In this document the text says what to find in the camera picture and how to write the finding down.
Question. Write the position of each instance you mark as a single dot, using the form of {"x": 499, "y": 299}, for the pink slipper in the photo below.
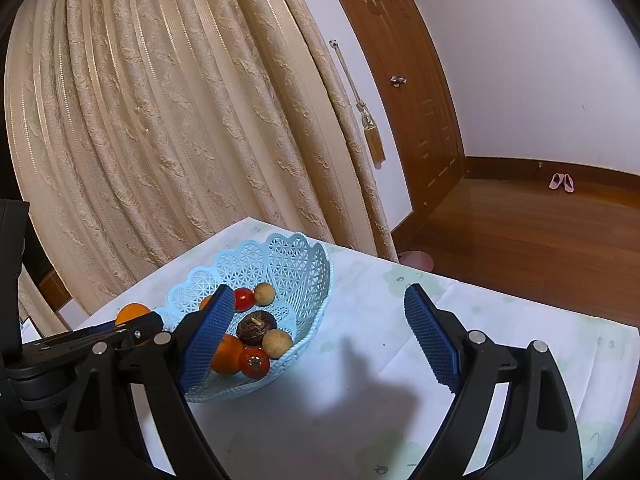
{"x": 569, "y": 183}
{"x": 555, "y": 181}

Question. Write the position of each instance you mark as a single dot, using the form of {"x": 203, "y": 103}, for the large dimpled orange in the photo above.
{"x": 229, "y": 354}

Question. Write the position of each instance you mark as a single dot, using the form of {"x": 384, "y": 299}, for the dark brown round fruit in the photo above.
{"x": 255, "y": 329}

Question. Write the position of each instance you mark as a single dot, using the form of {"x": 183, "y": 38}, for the smooth orange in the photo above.
{"x": 131, "y": 312}
{"x": 205, "y": 303}

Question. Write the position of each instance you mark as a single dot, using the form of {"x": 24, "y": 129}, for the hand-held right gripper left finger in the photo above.
{"x": 210, "y": 340}

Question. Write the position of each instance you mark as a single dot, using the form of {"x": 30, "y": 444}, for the brown wooden furniture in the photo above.
{"x": 55, "y": 292}

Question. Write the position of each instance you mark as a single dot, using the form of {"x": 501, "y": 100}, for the beige curtain tassel tieback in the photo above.
{"x": 375, "y": 145}

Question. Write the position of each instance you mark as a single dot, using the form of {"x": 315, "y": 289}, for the brown wooden door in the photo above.
{"x": 400, "y": 35}

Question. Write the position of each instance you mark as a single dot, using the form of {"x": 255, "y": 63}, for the metal door knob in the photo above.
{"x": 398, "y": 81}

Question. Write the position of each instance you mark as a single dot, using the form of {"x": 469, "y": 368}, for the light blue lattice basket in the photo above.
{"x": 295, "y": 270}

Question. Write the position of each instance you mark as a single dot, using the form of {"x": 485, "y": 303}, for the pink round object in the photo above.
{"x": 417, "y": 261}

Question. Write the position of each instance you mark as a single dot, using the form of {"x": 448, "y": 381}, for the brown wooden baseboard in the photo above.
{"x": 575, "y": 175}

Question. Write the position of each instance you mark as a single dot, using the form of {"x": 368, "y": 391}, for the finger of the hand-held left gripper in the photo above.
{"x": 97, "y": 330}
{"x": 147, "y": 324}

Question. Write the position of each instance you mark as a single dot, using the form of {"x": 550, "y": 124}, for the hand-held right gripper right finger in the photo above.
{"x": 432, "y": 340}

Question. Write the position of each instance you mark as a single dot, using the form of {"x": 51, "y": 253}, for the wide cream embossed curtain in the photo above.
{"x": 175, "y": 110}

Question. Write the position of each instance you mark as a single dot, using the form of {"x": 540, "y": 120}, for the small red fruit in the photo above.
{"x": 254, "y": 362}
{"x": 244, "y": 299}

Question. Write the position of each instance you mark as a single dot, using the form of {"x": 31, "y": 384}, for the small tan round fruit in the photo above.
{"x": 264, "y": 293}
{"x": 278, "y": 343}

